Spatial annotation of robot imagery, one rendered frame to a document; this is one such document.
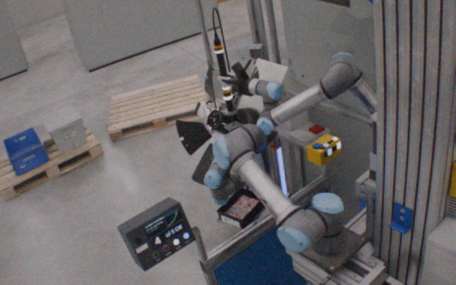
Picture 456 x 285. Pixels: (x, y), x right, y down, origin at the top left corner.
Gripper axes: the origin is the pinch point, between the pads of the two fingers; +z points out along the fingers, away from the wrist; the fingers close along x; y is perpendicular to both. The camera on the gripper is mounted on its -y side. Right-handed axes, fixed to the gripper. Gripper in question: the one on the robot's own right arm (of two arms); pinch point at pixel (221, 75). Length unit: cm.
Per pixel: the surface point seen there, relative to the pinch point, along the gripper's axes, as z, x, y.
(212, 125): 7.9, -5.6, 28.5
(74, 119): 266, 22, 104
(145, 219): -26, -78, 23
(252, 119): -2.3, 14.2, 32.3
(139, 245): -29, -86, 29
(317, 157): -44, 14, 44
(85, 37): 506, 181, 92
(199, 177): 7, -23, 51
